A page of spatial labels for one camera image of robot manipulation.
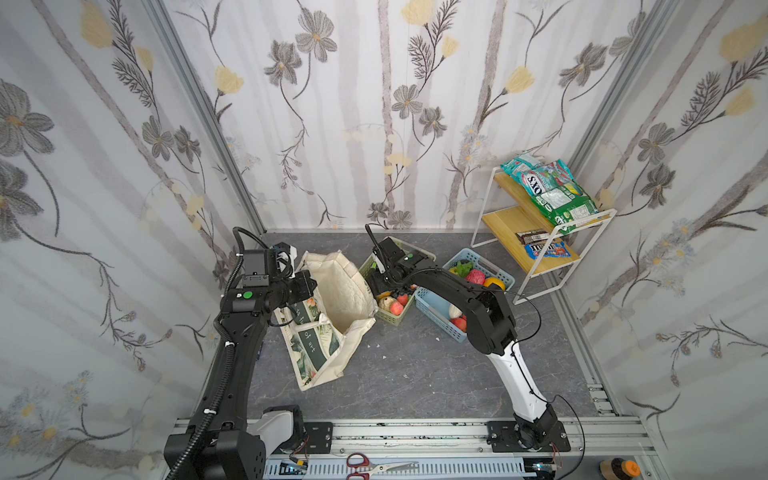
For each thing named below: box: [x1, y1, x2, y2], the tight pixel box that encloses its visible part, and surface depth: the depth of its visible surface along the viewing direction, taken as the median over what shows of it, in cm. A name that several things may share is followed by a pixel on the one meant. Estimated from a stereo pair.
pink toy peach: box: [390, 301, 404, 316], surface depth 90 cm
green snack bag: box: [500, 154, 599, 227], surface depth 82 cm
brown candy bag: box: [515, 231, 551, 244], surface depth 97 cm
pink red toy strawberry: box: [466, 269, 487, 285], surface depth 100 cm
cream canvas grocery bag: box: [274, 250, 376, 392], surface depth 83 cm
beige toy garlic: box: [379, 296, 395, 311], surface depth 92 cm
